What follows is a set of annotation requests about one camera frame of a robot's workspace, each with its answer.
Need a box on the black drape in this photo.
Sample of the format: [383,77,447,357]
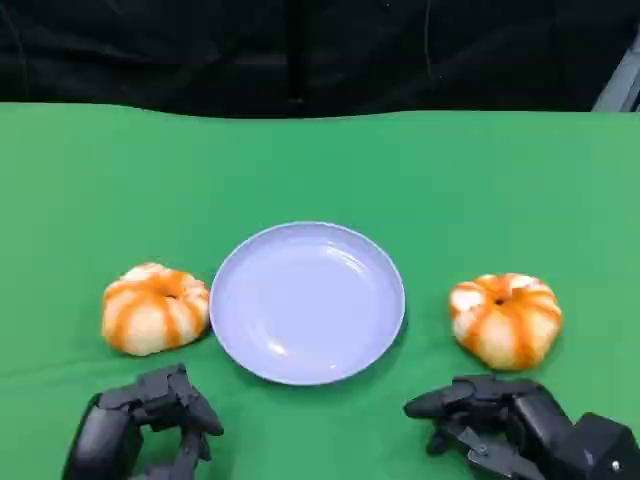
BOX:
[0,0,640,119]

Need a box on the lilac plate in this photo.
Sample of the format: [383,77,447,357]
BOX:
[209,221,407,387]

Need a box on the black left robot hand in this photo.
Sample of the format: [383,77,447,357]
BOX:
[62,363,225,480]

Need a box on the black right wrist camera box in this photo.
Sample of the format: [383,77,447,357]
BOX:
[566,412,640,480]

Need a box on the grey metal frame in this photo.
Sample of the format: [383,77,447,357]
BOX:
[591,47,640,113]

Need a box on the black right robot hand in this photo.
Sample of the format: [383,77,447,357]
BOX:
[403,374,576,480]

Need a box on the orange and white bread roll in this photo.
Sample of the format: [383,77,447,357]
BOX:
[101,262,210,357]
[448,272,564,372]

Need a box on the thin hanging cable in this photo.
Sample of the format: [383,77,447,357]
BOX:
[423,0,434,81]

